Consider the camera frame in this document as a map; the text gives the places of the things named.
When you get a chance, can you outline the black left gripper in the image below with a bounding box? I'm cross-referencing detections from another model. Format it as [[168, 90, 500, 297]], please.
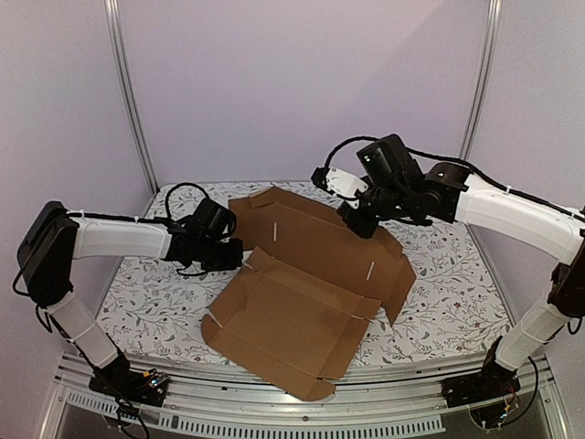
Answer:
[[197, 238, 243, 273]]

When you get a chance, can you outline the brown cardboard box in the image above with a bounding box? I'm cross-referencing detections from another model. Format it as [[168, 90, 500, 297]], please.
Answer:
[[200, 187, 416, 402]]

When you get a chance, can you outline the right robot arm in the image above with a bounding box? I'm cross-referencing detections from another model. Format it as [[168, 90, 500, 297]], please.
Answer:
[[324, 162, 584, 399]]

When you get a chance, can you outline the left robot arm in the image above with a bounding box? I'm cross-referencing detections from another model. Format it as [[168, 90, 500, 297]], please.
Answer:
[[13, 199, 243, 397]]

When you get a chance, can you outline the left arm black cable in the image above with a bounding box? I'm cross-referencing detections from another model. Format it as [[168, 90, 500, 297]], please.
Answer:
[[164, 182, 216, 275]]

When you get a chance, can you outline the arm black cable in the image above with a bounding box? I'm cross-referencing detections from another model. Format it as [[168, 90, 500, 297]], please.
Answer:
[[324, 135, 585, 220], [164, 182, 216, 275]]

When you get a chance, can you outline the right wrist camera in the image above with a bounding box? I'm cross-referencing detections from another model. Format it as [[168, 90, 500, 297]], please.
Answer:
[[311, 167, 368, 199]]

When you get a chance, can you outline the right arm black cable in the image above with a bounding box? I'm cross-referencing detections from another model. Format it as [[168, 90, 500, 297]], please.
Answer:
[[324, 135, 585, 220]]

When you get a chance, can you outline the aluminium front rail frame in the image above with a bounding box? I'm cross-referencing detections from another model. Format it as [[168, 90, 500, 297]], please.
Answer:
[[39, 353, 570, 438]]

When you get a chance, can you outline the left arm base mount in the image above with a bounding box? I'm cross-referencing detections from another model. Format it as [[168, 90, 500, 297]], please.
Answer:
[[89, 354, 169, 407]]

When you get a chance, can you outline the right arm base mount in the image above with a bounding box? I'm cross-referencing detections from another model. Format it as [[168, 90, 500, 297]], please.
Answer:
[[441, 355, 521, 430]]

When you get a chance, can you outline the right aluminium corner post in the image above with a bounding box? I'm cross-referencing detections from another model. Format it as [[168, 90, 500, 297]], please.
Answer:
[[459, 0, 504, 160]]

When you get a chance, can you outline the aluminium corner post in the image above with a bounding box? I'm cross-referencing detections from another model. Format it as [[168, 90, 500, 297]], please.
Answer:
[[104, 0, 160, 195], [459, 0, 504, 160]]

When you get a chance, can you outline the left aluminium corner post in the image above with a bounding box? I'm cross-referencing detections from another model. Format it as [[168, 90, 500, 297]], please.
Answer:
[[104, 0, 160, 195]]

